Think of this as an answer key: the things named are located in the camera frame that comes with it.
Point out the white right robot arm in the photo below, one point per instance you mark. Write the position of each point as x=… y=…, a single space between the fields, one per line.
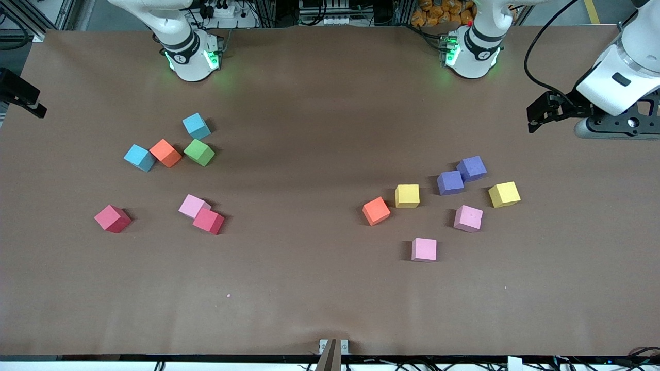
x=188 y=59

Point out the bag of orange items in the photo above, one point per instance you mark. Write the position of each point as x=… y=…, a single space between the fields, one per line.
x=443 y=13

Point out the orange foam block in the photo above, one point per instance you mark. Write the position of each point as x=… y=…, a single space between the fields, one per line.
x=376 y=211
x=166 y=153

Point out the blue foam block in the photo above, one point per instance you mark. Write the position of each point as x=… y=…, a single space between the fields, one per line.
x=196 y=126
x=139 y=157

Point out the brown table cover sheet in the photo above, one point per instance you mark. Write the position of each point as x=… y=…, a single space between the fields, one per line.
x=330 y=278

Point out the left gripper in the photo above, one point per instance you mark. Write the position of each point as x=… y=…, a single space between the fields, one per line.
x=570 y=107

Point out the purple foam block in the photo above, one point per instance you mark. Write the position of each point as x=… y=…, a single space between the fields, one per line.
x=471 y=168
x=450 y=182

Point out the yellow foam block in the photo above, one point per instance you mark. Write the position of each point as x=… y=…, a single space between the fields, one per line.
x=504 y=194
x=407 y=196

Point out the silver metal rack equipment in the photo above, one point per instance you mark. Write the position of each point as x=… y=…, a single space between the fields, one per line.
x=330 y=10

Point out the red foam block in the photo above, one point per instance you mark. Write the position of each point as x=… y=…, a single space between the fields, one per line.
x=112 y=218
x=208 y=221

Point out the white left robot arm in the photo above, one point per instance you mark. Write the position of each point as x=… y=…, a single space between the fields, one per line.
x=472 y=59

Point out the green foam block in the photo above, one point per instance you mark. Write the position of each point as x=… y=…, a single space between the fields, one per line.
x=199 y=152

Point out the aluminium frame profile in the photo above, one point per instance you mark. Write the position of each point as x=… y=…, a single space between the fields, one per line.
x=66 y=13

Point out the white power strip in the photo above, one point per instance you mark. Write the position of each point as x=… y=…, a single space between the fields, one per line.
x=221 y=11

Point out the pink foam block with notch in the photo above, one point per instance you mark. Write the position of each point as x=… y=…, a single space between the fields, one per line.
x=468 y=218

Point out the metal bracket with brown wedge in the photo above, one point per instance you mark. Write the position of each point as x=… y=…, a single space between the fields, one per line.
x=333 y=351

